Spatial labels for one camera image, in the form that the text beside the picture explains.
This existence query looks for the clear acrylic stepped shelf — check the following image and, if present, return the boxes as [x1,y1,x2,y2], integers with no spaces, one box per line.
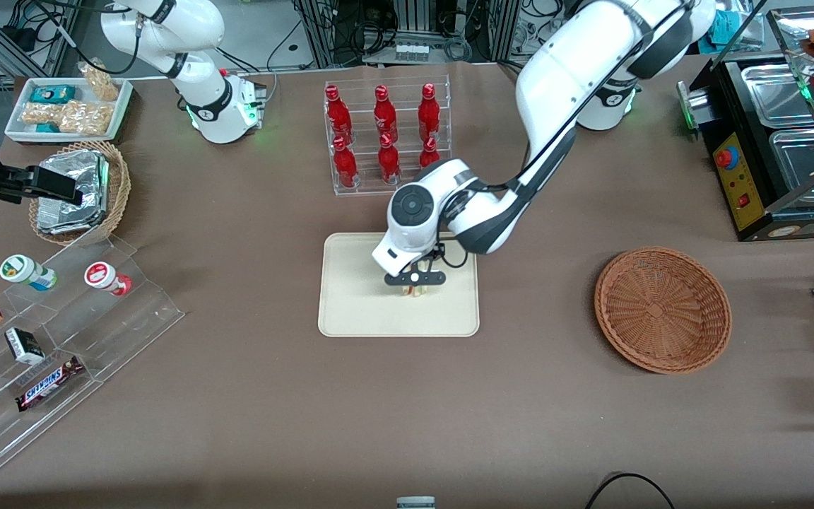
[0,233,186,482]

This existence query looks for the beige plastic serving tray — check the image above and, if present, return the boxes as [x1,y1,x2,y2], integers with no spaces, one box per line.
[318,232,480,338]

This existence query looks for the teal snack package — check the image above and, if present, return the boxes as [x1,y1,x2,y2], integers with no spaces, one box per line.
[30,85,76,105]

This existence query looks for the teal cloth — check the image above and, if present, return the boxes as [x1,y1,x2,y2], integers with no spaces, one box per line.
[707,8,736,54]

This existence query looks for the small black white box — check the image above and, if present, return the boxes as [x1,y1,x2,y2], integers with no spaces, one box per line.
[4,327,46,366]

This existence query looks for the red lid yogurt cup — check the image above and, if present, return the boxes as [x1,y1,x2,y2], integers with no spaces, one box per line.
[84,262,133,297]

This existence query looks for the small deep wicker basket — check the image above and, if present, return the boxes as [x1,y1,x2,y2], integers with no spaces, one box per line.
[28,140,131,247]

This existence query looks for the large round wicker basket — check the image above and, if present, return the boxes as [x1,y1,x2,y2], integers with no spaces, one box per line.
[594,246,733,375]

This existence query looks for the large clear bag of crackers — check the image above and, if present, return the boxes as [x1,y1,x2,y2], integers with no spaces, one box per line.
[58,100,113,136]

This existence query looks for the black food warmer cabinet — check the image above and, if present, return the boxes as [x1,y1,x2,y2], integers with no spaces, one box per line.
[677,6,814,242]

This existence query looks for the snickers candy bar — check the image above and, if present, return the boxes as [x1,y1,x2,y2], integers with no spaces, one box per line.
[15,355,85,413]

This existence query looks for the black cable loop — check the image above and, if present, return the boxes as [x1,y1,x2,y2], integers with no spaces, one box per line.
[584,472,677,509]

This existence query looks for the green lid yogurt cup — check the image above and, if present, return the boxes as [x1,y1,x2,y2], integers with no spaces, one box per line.
[0,254,57,292]

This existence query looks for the white rectangular snack tray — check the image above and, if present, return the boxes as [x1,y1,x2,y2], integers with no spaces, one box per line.
[4,76,134,146]

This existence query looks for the clear bag of rice crackers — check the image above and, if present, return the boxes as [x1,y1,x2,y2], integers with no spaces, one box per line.
[21,103,63,129]

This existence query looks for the foil wrapped packages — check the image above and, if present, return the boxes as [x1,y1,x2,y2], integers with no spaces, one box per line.
[37,150,110,235]

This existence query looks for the clear acrylic bottle rack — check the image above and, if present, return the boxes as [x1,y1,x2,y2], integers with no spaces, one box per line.
[323,74,453,197]

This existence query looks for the clear bag of peanuts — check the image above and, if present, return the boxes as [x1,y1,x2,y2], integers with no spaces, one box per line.
[78,59,120,102]

